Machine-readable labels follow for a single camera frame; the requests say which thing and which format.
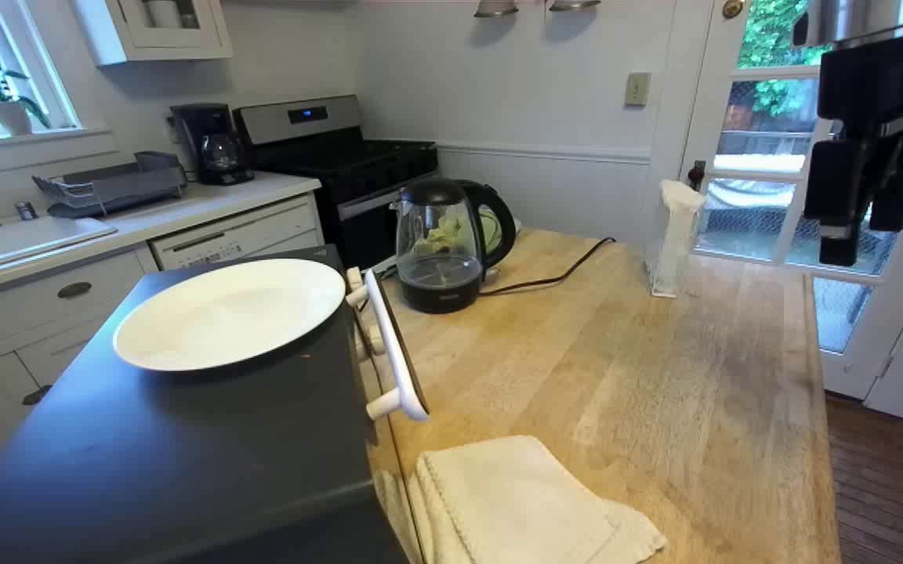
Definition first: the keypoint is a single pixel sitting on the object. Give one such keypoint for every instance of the white wall cabinet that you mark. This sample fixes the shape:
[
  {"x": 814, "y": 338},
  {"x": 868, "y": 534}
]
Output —
[{"x": 156, "y": 25}]

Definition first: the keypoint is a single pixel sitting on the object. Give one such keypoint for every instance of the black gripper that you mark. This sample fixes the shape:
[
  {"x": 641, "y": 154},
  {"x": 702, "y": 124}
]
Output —
[{"x": 880, "y": 79}]

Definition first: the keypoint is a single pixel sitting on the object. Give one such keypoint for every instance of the white glass-paned door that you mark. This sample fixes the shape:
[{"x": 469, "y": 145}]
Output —
[{"x": 786, "y": 197}]

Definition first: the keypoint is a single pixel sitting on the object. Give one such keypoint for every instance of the white kitchen sink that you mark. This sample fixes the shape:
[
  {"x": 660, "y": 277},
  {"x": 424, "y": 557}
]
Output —
[{"x": 15, "y": 243}]

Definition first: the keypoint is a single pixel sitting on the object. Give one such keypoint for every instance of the hanging metal lamp shade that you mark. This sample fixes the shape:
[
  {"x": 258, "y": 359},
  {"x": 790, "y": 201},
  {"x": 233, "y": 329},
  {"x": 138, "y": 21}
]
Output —
[
  {"x": 576, "y": 5},
  {"x": 497, "y": 6}
]

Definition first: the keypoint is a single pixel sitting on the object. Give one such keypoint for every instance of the white round plate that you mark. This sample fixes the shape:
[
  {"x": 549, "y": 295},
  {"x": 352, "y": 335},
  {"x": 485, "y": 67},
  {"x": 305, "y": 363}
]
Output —
[{"x": 227, "y": 314}]

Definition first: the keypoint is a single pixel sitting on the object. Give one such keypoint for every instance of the black steel stove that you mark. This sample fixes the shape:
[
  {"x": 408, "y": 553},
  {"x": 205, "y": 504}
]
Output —
[{"x": 343, "y": 167}]

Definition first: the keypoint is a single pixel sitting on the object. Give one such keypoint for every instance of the white base cabinet with drawers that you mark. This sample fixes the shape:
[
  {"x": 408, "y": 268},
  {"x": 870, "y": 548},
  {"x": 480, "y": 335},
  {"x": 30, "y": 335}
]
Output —
[{"x": 78, "y": 301}]

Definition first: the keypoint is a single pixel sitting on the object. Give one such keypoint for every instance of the potted plant in white pot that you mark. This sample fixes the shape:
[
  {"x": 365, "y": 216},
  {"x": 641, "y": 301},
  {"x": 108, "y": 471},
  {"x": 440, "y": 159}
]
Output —
[{"x": 15, "y": 100}]

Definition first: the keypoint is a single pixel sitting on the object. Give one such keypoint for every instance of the beige wall light switch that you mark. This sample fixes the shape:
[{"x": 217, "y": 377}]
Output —
[{"x": 638, "y": 88}]

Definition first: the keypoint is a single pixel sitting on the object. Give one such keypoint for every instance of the grey dish rack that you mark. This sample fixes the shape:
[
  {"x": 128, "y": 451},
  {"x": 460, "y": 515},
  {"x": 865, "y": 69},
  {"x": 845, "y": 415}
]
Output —
[{"x": 110, "y": 184}]

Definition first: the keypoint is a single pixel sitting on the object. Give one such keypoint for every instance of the black glass electric kettle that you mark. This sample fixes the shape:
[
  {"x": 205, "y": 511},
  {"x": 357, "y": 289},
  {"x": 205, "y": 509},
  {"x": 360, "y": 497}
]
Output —
[{"x": 440, "y": 247}]

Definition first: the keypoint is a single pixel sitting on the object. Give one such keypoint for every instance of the black cabinet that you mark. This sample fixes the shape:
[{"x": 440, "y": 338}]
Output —
[{"x": 157, "y": 459}]

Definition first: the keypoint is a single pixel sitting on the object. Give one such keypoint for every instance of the cream folded cloth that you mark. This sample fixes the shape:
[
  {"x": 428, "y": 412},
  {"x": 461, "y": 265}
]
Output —
[{"x": 518, "y": 504}]

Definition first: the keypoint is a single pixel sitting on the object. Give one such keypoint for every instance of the black coffee maker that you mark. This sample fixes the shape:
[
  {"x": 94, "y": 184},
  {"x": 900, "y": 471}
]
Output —
[{"x": 208, "y": 143}]

